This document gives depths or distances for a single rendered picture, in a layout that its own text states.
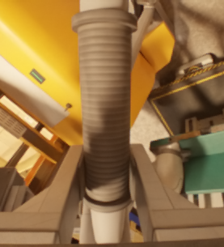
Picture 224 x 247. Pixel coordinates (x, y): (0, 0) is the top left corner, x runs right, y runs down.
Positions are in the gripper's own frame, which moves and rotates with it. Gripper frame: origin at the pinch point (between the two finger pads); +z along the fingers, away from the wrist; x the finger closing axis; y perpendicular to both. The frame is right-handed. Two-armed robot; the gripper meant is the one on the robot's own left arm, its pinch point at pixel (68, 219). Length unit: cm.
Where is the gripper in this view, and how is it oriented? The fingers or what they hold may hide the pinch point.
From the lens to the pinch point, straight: 26.1
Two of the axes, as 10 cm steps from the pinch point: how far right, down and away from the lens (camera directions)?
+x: 0.2, 7.1, -7.1
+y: 0.0, 7.1, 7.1
